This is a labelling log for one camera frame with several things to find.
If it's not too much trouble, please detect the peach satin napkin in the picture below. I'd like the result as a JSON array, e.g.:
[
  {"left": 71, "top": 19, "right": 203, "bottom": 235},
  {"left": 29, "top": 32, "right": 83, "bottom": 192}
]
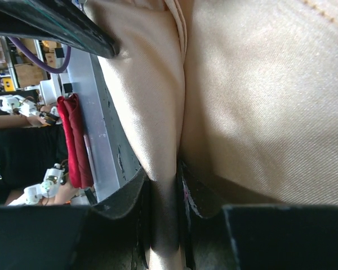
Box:
[{"left": 85, "top": 1, "right": 338, "bottom": 269}]

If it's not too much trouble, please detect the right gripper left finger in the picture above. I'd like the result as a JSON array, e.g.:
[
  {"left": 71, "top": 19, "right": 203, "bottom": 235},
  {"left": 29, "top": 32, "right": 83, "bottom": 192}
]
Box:
[{"left": 0, "top": 169, "right": 150, "bottom": 269}]

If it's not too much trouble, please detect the person in black shirt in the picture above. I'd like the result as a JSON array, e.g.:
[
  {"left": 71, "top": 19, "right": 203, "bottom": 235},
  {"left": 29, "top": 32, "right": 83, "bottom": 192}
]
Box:
[{"left": 0, "top": 115, "right": 68, "bottom": 205}]

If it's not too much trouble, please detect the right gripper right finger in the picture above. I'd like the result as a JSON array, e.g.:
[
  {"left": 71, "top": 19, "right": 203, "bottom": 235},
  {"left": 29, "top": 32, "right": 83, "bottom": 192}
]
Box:
[{"left": 176, "top": 162, "right": 338, "bottom": 269}]

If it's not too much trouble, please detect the red folded cloth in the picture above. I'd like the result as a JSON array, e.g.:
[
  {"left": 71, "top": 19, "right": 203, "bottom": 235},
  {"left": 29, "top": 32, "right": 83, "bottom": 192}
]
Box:
[{"left": 57, "top": 93, "right": 94, "bottom": 188}]

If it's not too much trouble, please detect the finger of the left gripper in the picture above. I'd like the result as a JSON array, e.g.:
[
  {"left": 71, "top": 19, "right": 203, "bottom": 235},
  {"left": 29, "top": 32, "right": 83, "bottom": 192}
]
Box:
[{"left": 0, "top": 1, "right": 119, "bottom": 59}]

